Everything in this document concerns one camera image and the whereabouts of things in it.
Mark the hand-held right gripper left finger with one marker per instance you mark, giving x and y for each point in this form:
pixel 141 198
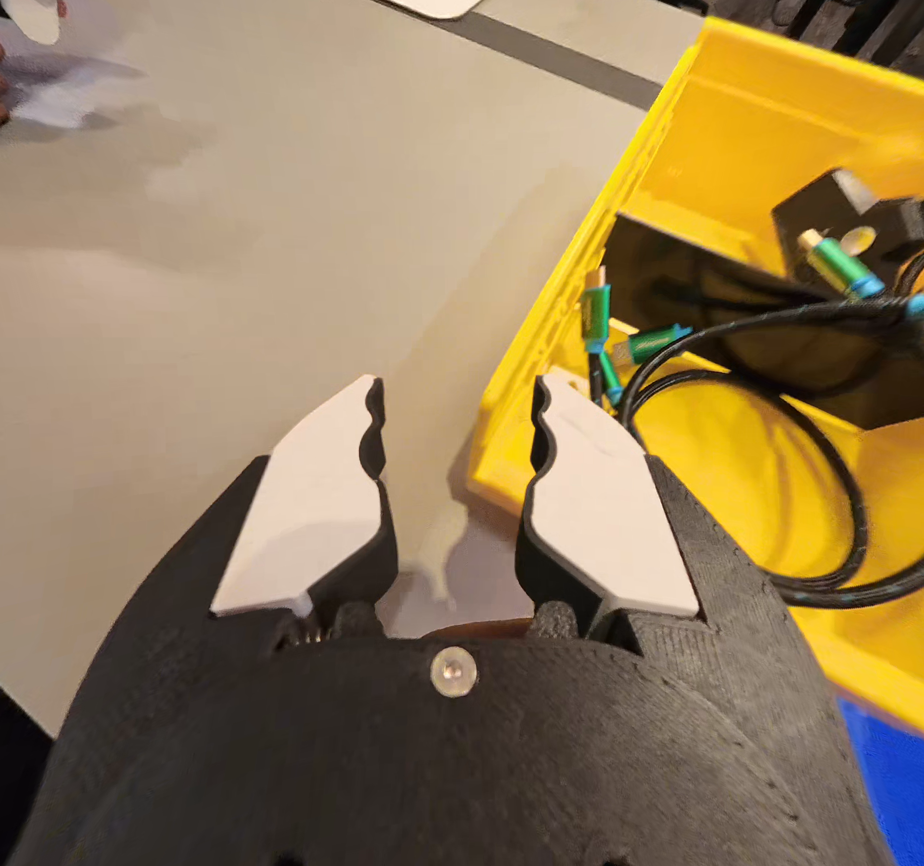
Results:
pixel 310 498

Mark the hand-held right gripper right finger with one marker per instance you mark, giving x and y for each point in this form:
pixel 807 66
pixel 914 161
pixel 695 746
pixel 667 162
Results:
pixel 606 512

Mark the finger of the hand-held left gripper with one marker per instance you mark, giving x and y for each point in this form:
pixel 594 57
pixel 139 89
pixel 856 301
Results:
pixel 32 14

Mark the blue plastic bin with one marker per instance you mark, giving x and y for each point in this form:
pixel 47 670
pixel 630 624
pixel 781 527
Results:
pixel 888 772

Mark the yellow plastic bin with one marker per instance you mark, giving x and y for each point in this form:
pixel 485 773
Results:
pixel 758 130

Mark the black divider in yellow bin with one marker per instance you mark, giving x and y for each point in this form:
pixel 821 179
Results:
pixel 671 267

